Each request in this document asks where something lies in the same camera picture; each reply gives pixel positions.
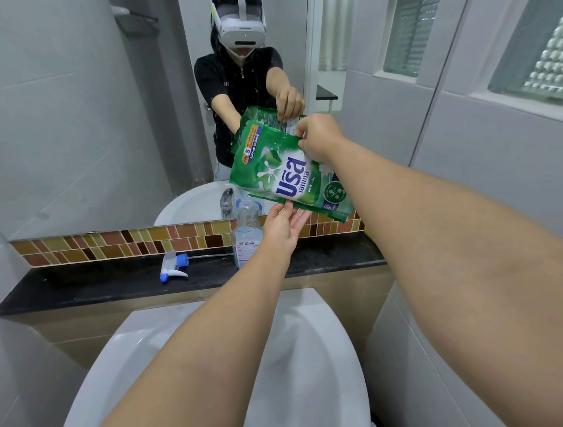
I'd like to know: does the person's right forearm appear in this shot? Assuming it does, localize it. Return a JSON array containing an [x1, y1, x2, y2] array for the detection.
[[325, 135, 563, 427]]

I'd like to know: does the person's left forearm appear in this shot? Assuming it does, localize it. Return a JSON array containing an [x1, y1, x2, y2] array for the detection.
[[100, 250, 294, 427]]

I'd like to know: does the large wall mirror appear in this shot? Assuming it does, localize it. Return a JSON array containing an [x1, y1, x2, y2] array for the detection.
[[0, 0, 468, 242]]

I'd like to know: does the white ceramic sink basin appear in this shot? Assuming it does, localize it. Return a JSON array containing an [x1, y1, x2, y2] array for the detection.
[[63, 288, 373, 427]]

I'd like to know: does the brown mosaic tile strip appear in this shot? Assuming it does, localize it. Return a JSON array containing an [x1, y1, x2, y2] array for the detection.
[[9, 210, 366, 268]]

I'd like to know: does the black stone counter ledge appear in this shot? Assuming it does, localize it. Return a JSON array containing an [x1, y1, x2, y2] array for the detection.
[[0, 238, 388, 317]]

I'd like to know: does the green detergent refill pouch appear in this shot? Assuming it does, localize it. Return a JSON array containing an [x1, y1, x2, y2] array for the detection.
[[229, 120, 355, 223]]

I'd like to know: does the person's left hand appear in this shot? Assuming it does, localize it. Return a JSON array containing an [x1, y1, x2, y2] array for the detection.
[[262, 201, 312, 261]]

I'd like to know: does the person's right hand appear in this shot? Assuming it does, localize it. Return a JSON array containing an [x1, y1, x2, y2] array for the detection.
[[293, 113, 348, 164]]

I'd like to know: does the beige counter front panel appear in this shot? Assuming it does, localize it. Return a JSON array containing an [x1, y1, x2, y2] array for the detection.
[[0, 264, 395, 371]]

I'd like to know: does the clear plastic bottle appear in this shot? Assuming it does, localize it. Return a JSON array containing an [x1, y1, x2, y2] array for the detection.
[[231, 191, 265, 270]]

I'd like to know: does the white blue spray trigger nozzle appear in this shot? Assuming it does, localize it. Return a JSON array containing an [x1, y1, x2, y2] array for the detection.
[[159, 252, 190, 283]]

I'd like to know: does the glass block window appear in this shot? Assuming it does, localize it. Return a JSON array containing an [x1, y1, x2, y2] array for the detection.
[[487, 0, 563, 106]]

